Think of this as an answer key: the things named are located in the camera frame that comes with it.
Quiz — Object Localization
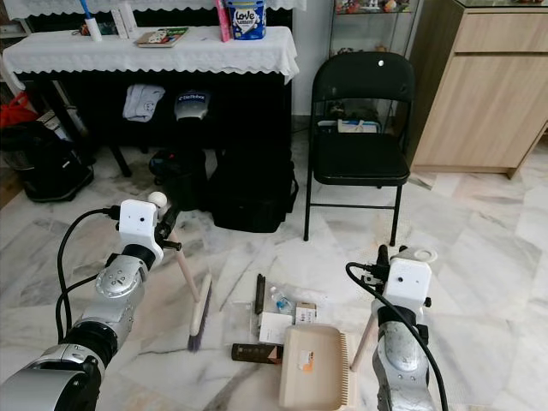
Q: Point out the beige hand broom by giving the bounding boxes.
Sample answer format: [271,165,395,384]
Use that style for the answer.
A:
[146,191,214,353]

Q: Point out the beige long-handled dustpan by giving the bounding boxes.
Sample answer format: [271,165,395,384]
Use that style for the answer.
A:
[278,246,438,411]

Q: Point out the round black bag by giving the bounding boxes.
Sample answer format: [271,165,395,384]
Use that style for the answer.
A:
[149,146,207,203]

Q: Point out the large black bag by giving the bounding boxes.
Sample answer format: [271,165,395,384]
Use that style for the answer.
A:
[205,149,300,235]

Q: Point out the small printed carton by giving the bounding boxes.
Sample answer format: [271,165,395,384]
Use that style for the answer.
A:
[295,301,319,325]

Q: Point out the clear plastic bottle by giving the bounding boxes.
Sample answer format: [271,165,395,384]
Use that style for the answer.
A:
[269,286,297,314]

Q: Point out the black folding chair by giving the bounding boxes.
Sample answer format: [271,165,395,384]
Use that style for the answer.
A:
[303,51,417,248]

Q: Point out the grey printed cap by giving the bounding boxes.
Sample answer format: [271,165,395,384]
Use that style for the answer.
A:
[173,89,211,126]

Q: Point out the dark brown stick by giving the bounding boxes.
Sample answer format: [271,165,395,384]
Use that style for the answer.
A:
[254,273,267,314]

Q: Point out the grey folded cloth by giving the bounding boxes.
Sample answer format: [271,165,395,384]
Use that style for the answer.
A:
[122,83,166,123]

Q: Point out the white and blue box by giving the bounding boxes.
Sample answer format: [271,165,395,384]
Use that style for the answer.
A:
[334,118,382,135]

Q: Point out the white lace cloth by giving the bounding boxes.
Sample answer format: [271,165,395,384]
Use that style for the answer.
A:
[1,0,307,84]

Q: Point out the red bag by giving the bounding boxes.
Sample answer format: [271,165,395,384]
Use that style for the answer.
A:
[0,92,40,130]

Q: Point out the green cover book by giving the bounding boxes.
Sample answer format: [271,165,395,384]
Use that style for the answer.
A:
[134,27,190,49]

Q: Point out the light wooden drawer cabinet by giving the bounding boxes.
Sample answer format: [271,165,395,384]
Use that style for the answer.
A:
[406,0,548,180]

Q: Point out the white upright boxes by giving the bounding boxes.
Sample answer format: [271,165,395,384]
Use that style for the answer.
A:
[109,6,139,40]

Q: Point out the pink upright pack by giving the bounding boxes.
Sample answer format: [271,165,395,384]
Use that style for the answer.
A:
[213,0,233,43]

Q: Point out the blue and white brush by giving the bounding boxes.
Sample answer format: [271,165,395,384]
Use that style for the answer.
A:
[79,0,104,43]

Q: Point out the blue Love tin can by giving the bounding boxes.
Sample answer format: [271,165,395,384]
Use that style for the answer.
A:
[226,0,267,42]

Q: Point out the glass display shelf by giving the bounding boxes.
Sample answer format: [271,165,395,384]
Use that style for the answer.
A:
[327,0,425,134]

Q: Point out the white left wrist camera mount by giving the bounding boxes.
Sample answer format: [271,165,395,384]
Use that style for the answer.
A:
[118,200,163,263]

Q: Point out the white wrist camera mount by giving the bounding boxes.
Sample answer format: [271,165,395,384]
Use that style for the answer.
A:
[118,200,163,263]
[384,255,432,310]

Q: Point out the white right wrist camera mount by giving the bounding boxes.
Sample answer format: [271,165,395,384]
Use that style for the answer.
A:
[384,255,432,310]

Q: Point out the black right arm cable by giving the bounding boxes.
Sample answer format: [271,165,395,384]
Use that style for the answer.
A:
[344,262,444,411]

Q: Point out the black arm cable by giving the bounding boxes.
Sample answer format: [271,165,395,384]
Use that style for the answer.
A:
[56,207,123,344]
[344,262,444,411]

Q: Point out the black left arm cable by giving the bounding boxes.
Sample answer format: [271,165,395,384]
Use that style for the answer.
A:
[56,207,123,344]

